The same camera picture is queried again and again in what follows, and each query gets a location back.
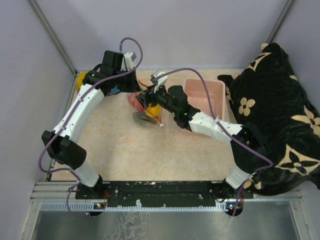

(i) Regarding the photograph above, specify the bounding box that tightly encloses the red apple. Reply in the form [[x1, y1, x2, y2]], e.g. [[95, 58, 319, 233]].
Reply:
[[127, 93, 144, 112]]

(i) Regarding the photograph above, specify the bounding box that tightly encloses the clear zip bag orange zipper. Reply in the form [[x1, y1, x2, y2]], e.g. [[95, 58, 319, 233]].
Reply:
[[125, 80, 164, 128]]

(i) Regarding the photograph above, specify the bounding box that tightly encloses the yellow lemon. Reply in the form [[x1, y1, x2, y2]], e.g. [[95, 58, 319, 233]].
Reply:
[[144, 104, 162, 118]]

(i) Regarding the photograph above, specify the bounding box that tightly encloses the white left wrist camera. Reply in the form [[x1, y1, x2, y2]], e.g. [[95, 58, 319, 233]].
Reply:
[[121, 52, 137, 71]]

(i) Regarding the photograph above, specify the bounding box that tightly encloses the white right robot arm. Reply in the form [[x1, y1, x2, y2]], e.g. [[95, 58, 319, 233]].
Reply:
[[135, 85, 273, 198]]

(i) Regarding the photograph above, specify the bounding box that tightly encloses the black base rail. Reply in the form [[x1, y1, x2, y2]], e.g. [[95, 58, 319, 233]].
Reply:
[[75, 181, 238, 208]]

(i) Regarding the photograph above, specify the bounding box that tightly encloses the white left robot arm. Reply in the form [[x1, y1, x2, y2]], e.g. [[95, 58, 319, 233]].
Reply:
[[39, 50, 141, 199]]

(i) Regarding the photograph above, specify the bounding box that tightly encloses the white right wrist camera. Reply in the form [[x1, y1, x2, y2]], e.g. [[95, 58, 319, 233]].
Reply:
[[151, 69, 168, 93]]

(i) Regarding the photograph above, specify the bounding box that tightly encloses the blue cloth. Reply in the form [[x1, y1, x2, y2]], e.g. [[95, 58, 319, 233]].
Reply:
[[109, 87, 121, 95]]

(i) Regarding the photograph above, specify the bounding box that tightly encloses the white slotted cable duct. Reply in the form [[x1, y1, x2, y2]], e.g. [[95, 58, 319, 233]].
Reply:
[[39, 199, 237, 213]]

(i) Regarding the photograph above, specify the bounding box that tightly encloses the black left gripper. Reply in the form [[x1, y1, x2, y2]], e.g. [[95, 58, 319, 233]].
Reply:
[[113, 67, 142, 93]]

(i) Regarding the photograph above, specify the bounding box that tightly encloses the yellow plush toy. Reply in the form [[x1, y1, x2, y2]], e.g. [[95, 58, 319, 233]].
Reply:
[[75, 71, 88, 92]]

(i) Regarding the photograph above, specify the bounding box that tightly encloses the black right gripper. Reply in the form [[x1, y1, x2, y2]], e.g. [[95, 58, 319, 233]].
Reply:
[[135, 82, 178, 116]]

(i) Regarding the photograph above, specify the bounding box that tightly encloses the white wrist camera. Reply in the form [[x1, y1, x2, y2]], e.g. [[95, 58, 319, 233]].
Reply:
[[121, 52, 137, 71], [151, 69, 168, 93]]

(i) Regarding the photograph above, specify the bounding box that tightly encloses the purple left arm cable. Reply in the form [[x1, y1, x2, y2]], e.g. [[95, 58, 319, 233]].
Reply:
[[38, 37, 143, 218]]

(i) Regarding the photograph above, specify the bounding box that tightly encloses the dark green lime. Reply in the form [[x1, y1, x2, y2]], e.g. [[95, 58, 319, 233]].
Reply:
[[132, 111, 157, 127]]

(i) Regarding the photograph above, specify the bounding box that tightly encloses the black floral blanket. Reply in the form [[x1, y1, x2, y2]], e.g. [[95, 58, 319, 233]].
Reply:
[[217, 43, 320, 196]]

